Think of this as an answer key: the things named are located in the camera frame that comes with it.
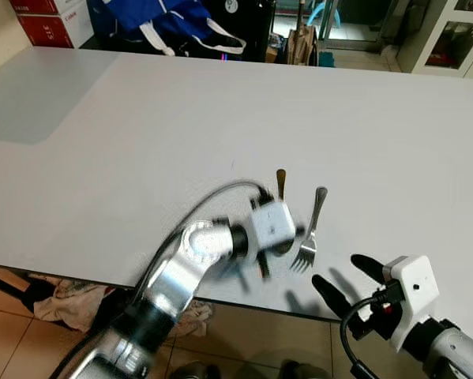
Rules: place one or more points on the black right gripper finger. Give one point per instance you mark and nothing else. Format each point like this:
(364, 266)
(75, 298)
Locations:
(370, 269)
(331, 297)

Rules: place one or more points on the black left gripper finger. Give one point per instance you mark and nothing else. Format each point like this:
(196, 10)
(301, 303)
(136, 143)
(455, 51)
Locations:
(264, 265)
(300, 230)

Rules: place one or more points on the silver metal fork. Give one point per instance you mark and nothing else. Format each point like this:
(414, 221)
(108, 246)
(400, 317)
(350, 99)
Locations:
(303, 254)

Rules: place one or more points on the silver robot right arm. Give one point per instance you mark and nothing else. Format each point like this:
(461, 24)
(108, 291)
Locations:
(457, 357)

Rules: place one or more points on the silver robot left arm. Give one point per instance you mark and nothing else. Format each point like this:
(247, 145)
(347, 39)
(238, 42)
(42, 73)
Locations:
(165, 286)

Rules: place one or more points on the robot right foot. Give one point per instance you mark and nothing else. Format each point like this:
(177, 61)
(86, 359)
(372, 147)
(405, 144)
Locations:
(299, 370)

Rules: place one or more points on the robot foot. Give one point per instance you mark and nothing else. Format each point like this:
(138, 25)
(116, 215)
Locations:
(299, 370)
(189, 372)

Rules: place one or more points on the white printed crumpled cloth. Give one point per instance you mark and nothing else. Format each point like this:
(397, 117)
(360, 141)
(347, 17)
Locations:
(193, 321)

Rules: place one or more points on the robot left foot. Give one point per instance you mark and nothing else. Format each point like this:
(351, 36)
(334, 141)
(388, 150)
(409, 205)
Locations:
(189, 372)

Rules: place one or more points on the beige fabric bag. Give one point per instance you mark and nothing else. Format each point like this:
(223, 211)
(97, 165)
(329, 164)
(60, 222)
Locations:
(303, 45)

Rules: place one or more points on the beige crumpled cloth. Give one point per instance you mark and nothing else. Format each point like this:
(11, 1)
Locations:
(66, 302)

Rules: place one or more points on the black bag with round logo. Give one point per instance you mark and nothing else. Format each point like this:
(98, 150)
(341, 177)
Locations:
(252, 24)

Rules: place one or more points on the white glass door cabinet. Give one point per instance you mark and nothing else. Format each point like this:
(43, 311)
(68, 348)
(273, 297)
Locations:
(449, 39)

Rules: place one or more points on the red cardboard box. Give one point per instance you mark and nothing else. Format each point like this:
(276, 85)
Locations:
(39, 5)
(54, 31)

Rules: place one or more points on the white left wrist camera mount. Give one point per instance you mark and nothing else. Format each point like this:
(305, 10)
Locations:
(272, 225)

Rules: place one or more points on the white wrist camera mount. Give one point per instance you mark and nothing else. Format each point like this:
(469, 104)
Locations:
(414, 292)
(272, 225)

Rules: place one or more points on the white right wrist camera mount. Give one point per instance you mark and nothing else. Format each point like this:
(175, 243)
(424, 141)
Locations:
(414, 292)

